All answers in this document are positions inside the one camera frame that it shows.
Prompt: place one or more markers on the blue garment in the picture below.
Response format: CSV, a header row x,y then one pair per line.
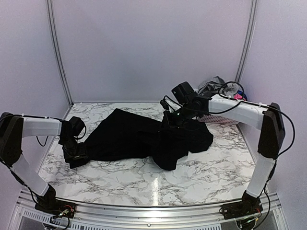
x,y
241,94

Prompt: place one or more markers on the white plastic laundry basket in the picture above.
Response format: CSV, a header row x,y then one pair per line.
x,y
217,120

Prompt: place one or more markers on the pink garment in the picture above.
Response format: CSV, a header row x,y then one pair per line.
x,y
239,97

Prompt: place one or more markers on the aluminium frame post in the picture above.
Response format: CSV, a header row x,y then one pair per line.
x,y
248,39
56,48

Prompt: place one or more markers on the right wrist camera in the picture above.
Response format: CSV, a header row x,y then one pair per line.
x,y
184,93

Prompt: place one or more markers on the right aluminium frame post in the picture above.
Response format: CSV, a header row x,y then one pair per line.
x,y
248,39

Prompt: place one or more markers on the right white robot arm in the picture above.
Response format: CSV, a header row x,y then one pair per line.
x,y
261,126

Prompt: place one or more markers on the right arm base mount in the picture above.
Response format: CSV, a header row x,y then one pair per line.
x,y
240,209

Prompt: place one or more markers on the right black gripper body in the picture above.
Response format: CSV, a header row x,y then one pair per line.
x,y
177,120

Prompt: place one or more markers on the aluminium front rail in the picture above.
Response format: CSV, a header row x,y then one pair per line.
x,y
107,217

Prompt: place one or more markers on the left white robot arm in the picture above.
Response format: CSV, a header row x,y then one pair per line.
x,y
22,158

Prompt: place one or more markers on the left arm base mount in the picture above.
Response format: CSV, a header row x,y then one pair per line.
x,y
59,207

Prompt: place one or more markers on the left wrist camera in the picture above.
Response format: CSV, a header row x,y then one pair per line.
x,y
77,127

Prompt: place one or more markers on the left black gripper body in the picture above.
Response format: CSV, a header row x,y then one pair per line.
x,y
73,150

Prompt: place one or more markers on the black t-shirt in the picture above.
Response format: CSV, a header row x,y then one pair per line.
x,y
124,135

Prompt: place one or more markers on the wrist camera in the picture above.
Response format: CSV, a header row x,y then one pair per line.
x,y
184,93
77,127

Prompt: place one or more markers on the left aluminium frame post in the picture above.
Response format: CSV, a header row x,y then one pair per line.
x,y
56,48

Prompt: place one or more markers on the grey garment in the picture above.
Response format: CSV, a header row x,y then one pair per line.
x,y
218,85

